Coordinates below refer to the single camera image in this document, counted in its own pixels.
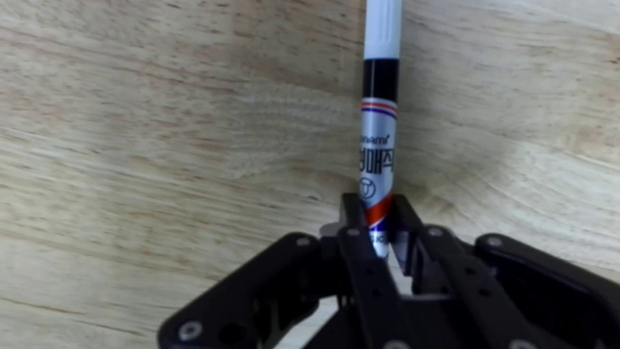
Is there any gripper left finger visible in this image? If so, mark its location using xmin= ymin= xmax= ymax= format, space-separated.
xmin=157 ymin=193 xmax=403 ymax=349

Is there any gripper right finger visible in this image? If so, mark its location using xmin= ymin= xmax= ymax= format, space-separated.
xmin=390 ymin=194 xmax=620 ymax=349

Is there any silver marker with white cap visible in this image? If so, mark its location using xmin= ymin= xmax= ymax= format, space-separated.
xmin=358 ymin=0 xmax=403 ymax=259

